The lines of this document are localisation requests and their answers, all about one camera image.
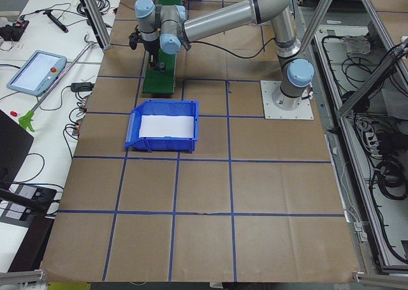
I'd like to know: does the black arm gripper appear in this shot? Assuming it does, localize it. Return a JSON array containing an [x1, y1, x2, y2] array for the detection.
[[143, 40, 160, 69]]

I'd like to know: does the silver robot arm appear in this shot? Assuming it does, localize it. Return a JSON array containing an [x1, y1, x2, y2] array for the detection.
[[129, 0, 314, 111]]

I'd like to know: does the green conveyor belt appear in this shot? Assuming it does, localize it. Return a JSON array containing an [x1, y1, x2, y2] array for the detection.
[[135, 0, 186, 94]]

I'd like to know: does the white foam pad left bin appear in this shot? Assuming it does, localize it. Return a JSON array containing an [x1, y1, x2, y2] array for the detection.
[[139, 115, 194, 138]]

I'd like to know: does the blue left storage bin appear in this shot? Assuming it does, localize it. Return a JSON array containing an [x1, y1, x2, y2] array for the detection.
[[124, 99, 199, 153]]

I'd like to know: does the black power adapter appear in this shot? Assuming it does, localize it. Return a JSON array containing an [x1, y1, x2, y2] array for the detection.
[[70, 82, 94, 92]]

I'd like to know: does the teach pendant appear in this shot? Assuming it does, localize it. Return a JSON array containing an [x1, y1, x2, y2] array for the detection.
[[6, 50, 67, 96]]

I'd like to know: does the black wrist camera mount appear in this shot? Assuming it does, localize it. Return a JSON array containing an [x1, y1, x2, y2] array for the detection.
[[129, 25, 143, 50]]

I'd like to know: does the aluminium frame post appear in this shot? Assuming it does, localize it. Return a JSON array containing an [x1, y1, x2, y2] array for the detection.
[[79, 0, 112, 50]]

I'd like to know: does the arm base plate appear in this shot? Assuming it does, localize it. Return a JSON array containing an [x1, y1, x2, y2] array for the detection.
[[260, 80, 314, 120]]

